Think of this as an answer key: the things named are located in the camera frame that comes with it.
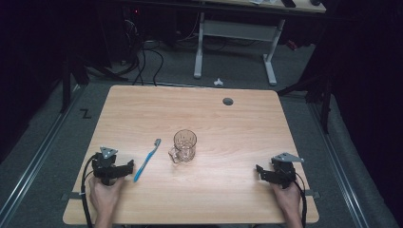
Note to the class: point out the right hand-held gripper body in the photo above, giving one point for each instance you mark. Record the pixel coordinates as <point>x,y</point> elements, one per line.
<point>283,172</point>

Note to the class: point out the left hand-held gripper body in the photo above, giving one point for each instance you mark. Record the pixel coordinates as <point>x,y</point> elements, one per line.
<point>106,166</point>

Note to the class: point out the blue toothbrush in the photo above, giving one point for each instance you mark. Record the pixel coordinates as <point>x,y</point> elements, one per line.
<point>146,161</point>

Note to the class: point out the clear glass mug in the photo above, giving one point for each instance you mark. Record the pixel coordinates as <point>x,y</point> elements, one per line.
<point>183,147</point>

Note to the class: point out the person's right hand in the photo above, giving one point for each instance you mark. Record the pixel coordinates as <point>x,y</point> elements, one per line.
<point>288,199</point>

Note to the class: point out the person's left hand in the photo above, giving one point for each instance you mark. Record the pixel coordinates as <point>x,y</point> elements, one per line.
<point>104,198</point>

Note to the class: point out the grey round table grommet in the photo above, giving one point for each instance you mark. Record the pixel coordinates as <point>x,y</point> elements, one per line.
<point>227,101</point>

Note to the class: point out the black metal stand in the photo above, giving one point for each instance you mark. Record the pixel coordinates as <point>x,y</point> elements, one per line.
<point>66,85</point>
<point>325,104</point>

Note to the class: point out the white crumpled paper scrap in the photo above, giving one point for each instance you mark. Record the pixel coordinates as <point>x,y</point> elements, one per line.
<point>218,82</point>

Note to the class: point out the white-framed desk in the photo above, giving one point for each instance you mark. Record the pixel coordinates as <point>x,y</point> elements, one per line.
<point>236,30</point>

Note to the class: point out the black object on desk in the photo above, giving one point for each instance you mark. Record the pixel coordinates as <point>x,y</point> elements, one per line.
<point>288,3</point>

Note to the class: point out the grey table edge bracket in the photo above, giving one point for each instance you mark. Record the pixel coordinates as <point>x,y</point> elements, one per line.
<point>72,195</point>
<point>312,193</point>

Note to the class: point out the metal floor rail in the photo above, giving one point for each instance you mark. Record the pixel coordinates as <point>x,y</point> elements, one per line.
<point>339,164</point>
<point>34,161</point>

